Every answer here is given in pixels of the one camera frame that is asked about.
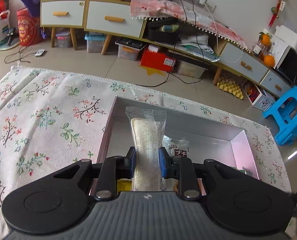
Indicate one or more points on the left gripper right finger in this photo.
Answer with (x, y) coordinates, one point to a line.
(181, 169)

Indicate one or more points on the blue plastic stool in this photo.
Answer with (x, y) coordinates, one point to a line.
(284, 111)

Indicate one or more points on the upper orange fruit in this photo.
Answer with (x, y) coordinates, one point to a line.
(265, 39)

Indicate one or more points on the floral white tablecloth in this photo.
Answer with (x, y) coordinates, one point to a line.
(50, 119)

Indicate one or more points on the pink floral cabinet cloth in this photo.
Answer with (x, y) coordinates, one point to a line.
(162, 8)

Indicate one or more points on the yellow egg tray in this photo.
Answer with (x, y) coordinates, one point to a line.
(230, 86)

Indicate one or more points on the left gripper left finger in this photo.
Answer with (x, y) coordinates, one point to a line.
(110, 171)

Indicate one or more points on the white microwave oven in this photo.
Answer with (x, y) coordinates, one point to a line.
(284, 49)

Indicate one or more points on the clear bin with keyboard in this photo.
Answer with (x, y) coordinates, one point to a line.
(129, 48)

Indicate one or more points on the wooden tv cabinet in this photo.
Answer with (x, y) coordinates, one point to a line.
(117, 18)

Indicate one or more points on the red festive bag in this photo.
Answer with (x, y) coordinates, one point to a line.
(28, 28)

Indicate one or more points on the red cardboard box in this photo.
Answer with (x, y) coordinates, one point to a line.
(157, 60)

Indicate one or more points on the pink cardboard box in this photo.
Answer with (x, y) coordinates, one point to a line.
(208, 139)

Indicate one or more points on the white power adapter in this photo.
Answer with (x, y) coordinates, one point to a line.
(40, 53)

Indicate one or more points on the white chocolate cookie packet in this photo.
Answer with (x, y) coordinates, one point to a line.
(176, 147)

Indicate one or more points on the blue lid storage bin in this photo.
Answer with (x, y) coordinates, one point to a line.
(95, 42)

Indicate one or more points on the clear wafer snack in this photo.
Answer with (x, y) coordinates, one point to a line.
(148, 127)

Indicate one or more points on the lower orange fruit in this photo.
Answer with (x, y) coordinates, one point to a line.
(269, 61)

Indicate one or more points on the yellow biscuit packet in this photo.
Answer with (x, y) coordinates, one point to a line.
(124, 185)

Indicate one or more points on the black storage basket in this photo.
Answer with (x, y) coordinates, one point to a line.
(164, 31)

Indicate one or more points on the orange fruit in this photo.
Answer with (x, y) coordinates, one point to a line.
(269, 61)
(265, 39)

